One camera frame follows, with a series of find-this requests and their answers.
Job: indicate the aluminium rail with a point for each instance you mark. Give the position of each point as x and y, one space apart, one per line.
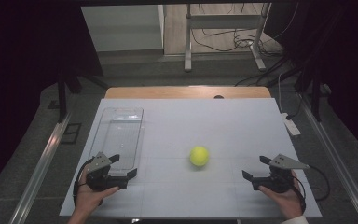
335 161
40 169

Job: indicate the black metal stand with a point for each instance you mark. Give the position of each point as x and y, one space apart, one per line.
315 99
62 99

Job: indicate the white cabinet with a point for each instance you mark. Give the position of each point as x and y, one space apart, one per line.
124 28

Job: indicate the person's left hand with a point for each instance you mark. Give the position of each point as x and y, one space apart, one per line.
88 199

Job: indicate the grey metal desk frame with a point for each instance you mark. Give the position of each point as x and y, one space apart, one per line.
223 21

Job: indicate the white board sheet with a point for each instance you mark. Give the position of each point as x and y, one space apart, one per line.
205 124

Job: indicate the black floor frame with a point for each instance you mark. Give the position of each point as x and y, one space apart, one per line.
71 133

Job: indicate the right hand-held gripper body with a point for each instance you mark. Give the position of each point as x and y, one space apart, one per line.
276 182

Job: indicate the yellow tennis ball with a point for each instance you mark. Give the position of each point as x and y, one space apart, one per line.
199 156

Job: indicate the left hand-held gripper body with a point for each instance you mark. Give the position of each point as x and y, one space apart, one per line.
101 179

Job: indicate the person's right hand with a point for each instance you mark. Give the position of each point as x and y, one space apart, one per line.
286 203

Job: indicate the white power strip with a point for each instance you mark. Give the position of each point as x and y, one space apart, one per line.
291 126

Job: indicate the clear plastic container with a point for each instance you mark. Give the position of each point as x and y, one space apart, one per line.
122 137

